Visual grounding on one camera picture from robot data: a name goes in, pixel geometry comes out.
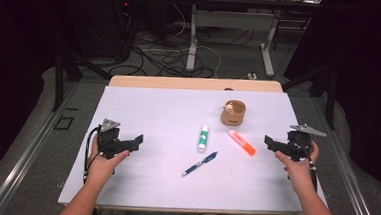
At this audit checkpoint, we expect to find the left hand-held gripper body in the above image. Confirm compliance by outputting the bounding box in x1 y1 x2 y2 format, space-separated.
94 117 126 160

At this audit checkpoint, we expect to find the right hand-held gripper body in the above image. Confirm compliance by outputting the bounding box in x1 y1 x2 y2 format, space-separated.
284 122 328 164

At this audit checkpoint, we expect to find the orange highlighter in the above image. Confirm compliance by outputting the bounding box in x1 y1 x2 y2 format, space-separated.
226 129 258 157

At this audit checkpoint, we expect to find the tan pen holder cup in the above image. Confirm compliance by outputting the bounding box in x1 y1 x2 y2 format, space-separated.
219 98 247 128

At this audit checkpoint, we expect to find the blue ballpoint pen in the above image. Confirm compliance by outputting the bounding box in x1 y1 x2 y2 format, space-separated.
180 148 219 179

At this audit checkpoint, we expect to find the person's right hand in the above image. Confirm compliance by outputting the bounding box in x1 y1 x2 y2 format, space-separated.
273 138 321 195

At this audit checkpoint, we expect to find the person's left hand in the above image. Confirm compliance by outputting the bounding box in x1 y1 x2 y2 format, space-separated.
86 134 132 188

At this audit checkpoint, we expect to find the white table mat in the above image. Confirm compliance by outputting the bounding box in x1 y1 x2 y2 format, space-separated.
57 79 334 215

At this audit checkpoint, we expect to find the black metal stand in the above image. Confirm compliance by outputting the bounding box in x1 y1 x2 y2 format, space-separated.
51 45 114 115
279 62 339 130

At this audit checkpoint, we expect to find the green and white glue stick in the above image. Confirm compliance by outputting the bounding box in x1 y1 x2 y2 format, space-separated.
196 124 210 153

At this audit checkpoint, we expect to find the dark curtain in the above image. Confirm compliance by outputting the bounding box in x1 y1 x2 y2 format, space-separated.
0 0 66 200
277 0 381 197

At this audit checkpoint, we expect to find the dark equipment with red light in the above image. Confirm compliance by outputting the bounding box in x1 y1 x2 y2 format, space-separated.
64 0 136 62

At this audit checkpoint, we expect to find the white metal desk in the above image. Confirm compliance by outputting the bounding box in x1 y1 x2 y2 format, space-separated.
165 0 323 81

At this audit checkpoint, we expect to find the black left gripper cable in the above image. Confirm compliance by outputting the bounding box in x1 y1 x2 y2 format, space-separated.
82 125 103 185

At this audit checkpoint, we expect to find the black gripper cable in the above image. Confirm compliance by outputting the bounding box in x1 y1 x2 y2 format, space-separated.
82 125 103 185
298 137 322 193

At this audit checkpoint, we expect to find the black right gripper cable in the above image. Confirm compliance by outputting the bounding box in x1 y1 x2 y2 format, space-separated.
298 137 322 193

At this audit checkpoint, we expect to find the aluminium floor rail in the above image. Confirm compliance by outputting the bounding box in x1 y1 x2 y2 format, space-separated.
305 94 381 215
0 77 81 215

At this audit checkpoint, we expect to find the tangle of floor cables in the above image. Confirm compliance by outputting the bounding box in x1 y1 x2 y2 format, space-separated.
108 19 225 82

